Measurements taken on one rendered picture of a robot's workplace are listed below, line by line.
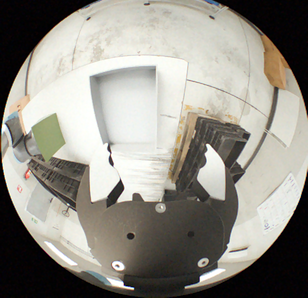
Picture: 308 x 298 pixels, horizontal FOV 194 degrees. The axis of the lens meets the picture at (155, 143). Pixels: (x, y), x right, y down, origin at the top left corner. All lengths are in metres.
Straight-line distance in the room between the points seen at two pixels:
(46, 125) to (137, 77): 0.46
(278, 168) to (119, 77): 2.62
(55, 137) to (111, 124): 0.34
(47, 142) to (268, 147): 2.99
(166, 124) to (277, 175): 2.46
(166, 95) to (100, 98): 0.23
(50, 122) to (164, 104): 0.53
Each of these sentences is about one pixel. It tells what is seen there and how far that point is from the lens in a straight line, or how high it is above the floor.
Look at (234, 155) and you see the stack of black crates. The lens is 0.92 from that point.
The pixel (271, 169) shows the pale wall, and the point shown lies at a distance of 2.56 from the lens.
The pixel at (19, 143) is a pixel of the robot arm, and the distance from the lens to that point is 0.61.
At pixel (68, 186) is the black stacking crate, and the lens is 0.56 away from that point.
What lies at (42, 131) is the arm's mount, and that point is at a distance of 0.53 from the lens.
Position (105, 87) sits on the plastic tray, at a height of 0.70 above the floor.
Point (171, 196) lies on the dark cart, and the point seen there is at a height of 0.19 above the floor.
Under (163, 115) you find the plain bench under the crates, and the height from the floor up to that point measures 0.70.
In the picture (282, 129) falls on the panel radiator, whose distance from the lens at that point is 2.40.
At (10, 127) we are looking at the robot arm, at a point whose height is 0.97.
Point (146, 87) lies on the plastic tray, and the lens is 0.30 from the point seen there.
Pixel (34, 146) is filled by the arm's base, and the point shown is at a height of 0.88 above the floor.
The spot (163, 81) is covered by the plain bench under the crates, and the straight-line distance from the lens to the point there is 0.30.
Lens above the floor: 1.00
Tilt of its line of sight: 57 degrees down
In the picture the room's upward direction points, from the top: 180 degrees clockwise
